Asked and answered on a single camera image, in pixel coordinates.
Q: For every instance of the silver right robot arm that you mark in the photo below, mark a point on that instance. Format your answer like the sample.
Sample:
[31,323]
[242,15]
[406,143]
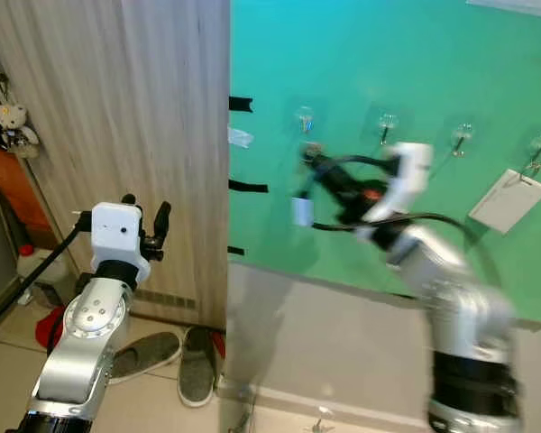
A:
[460,298]

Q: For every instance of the light wooden cabinet door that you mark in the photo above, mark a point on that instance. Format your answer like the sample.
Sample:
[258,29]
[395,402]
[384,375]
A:
[126,108]

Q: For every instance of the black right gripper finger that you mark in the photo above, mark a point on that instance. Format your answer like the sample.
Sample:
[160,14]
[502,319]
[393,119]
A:
[326,180]
[330,162]

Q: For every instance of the clear adhesive wall hook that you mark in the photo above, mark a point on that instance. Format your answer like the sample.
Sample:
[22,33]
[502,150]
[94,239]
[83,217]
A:
[539,149]
[388,126]
[305,117]
[462,137]

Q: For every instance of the white plastic canister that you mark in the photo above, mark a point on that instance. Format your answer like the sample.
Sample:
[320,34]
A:
[36,271]

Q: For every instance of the orange bag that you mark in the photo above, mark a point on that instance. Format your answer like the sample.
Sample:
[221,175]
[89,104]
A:
[4,185]

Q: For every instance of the white access card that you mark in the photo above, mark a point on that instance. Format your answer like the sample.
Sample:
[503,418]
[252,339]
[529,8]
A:
[509,200]

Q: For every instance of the green wall sheet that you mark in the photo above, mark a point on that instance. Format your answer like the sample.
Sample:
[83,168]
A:
[397,54]

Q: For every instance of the black tape strip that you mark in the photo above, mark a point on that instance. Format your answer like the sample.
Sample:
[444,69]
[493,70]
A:
[241,104]
[234,250]
[248,186]

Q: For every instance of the small metal hook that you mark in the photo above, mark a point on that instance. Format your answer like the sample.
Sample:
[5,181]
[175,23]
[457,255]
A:
[323,420]

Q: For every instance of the grey slipper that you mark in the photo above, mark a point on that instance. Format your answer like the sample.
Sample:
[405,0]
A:
[144,356]
[197,365]

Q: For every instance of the red cloth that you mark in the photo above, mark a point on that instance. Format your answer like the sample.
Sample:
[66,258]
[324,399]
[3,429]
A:
[59,329]

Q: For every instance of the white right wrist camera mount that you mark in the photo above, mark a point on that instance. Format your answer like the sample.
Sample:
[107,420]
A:
[410,176]

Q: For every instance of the white tape piece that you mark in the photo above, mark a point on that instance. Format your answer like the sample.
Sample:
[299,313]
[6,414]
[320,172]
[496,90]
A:
[239,137]

